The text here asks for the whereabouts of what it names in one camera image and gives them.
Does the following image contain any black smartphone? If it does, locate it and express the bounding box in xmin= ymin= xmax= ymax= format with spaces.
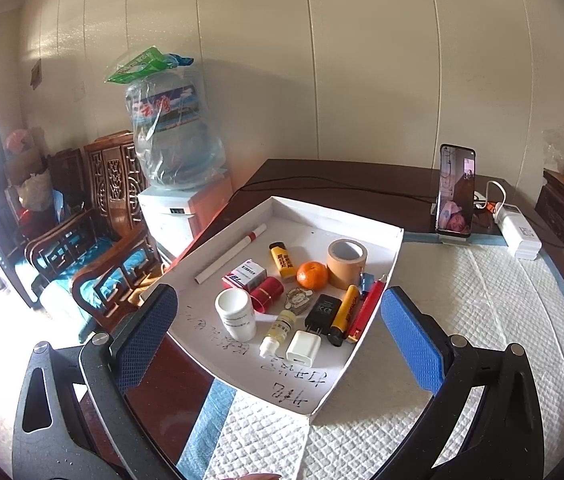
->
xmin=435 ymin=143 xmax=478 ymax=239

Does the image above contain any white charging cable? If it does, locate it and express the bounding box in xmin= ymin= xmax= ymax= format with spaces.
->
xmin=471 ymin=179 xmax=509 ymax=211

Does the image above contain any small yellow dropper bottle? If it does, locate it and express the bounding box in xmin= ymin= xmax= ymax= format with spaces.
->
xmin=259 ymin=309 xmax=297 ymax=359

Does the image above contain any black cable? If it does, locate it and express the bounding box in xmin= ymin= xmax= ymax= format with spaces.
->
xmin=231 ymin=175 xmax=440 ymax=206

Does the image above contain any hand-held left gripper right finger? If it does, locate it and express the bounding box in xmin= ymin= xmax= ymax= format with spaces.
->
xmin=374 ymin=286 xmax=550 ymax=480

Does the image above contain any white power bank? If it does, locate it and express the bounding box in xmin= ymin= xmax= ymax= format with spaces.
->
xmin=494 ymin=201 xmax=543 ymax=261

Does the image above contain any white tube red band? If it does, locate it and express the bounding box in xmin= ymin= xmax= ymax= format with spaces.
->
xmin=194 ymin=223 xmax=268 ymax=285

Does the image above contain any black charger plug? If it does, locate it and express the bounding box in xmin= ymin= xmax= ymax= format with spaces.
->
xmin=304 ymin=293 xmax=344 ymax=334

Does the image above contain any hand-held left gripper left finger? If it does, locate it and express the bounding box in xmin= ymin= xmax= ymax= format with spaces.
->
xmin=12 ymin=283 xmax=185 ymax=480

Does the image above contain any pink soft bundle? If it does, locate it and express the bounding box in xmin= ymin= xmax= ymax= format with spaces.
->
xmin=4 ymin=128 xmax=38 ymax=156

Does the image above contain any teal seat cushion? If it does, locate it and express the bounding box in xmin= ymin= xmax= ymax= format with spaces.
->
xmin=41 ymin=239 xmax=163 ymax=342

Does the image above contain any orange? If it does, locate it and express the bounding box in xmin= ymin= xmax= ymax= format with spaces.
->
xmin=295 ymin=260 xmax=329 ymax=291

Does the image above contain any yellow black marker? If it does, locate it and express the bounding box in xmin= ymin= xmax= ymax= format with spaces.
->
xmin=328 ymin=283 xmax=361 ymax=347

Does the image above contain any green plastic bag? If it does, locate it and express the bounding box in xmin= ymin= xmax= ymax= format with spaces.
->
xmin=104 ymin=45 xmax=195 ymax=86

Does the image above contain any white quilted pad blue border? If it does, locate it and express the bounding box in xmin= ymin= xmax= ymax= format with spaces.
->
xmin=177 ymin=232 xmax=564 ymax=480

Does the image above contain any tan tape roll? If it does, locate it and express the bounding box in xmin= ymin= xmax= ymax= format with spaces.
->
xmin=325 ymin=238 xmax=369 ymax=291

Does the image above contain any small yellow lighter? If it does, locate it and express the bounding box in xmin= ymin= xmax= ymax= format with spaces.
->
xmin=268 ymin=241 xmax=297 ymax=282

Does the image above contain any red cylinder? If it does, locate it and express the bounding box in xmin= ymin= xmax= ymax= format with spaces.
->
xmin=247 ymin=276 xmax=285 ymax=315

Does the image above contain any large water jug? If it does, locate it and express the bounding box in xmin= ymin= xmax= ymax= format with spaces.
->
xmin=124 ymin=67 xmax=228 ymax=191

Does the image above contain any white plastic bottle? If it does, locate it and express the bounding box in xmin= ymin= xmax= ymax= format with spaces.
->
xmin=214 ymin=287 xmax=257 ymax=343

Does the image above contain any white charger plug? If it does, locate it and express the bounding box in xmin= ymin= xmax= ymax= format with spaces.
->
xmin=285 ymin=328 xmax=323 ymax=369

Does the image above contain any carved wooden armchair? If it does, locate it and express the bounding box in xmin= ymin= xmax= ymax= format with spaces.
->
xmin=24 ymin=129 xmax=173 ymax=346

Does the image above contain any white water dispenser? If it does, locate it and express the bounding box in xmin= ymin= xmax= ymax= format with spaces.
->
xmin=136 ymin=169 xmax=235 ymax=261

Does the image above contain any metal phone stand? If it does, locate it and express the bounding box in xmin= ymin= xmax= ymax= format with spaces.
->
xmin=428 ymin=200 xmax=483 ymax=247

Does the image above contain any white cardboard box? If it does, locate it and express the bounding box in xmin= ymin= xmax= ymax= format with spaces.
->
xmin=138 ymin=196 xmax=405 ymax=419

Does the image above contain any cartoon figure charm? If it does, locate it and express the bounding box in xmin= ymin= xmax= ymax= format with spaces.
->
xmin=284 ymin=287 xmax=313 ymax=315

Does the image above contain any long red lighter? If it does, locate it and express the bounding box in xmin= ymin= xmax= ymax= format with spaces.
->
xmin=345 ymin=273 xmax=389 ymax=344

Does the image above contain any red white medicine box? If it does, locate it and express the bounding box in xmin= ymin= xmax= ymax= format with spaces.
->
xmin=220 ymin=258 xmax=269 ymax=291

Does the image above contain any crumpled pale plastic bag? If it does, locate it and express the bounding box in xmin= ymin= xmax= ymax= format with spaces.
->
xmin=15 ymin=169 xmax=56 ymax=211

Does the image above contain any clear plastic film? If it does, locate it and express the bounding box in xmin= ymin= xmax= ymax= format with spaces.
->
xmin=544 ymin=130 xmax=564 ymax=171

